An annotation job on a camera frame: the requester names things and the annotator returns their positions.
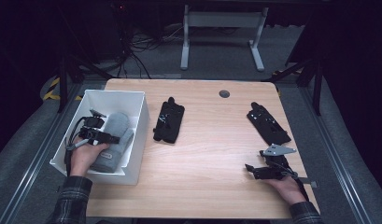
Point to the plain grey mitten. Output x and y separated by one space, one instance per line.
128 139

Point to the black glove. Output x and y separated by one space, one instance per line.
268 126
169 123

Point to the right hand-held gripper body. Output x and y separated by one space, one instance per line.
279 169

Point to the grey mitten with label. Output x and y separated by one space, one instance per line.
112 140

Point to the person's right hand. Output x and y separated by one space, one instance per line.
290 189

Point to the aluminium floor rail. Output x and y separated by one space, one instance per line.
39 155
338 161

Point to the person's left hand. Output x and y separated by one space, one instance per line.
84 157

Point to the yellow and black floor tape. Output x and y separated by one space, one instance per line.
51 93

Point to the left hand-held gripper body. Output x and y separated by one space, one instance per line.
91 130

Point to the grey round table grommet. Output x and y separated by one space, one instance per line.
224 94

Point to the white box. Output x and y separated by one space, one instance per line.
134 130

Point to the white metal desk frame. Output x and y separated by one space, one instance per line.
223 19

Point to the dark box with red light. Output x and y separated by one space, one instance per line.
106 31

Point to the black metal stand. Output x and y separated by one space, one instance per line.
63 84
318 87

